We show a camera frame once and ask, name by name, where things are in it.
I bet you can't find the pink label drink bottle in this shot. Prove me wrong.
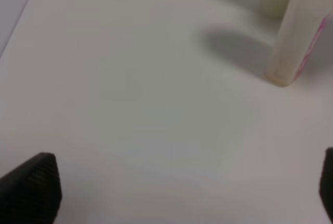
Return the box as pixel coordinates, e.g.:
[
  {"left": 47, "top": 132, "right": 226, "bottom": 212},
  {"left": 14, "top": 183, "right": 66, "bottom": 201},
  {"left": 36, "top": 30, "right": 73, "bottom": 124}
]
[{"left": 265, "top": 0, "right": 332, "bottom": 86}]

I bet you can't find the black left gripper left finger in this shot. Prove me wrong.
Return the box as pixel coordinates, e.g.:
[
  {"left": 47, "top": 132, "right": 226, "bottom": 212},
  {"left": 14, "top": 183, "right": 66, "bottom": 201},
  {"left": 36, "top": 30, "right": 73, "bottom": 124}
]
[{"left": 1, "top": 153, "right": 62, "bottom": 223}]

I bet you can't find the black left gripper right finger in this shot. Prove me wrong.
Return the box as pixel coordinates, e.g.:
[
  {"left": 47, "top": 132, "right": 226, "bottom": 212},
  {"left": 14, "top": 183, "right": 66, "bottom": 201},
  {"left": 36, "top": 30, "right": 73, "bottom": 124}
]
[{"left": 319, "top": 147, "right": 333, "bottom": 223}]

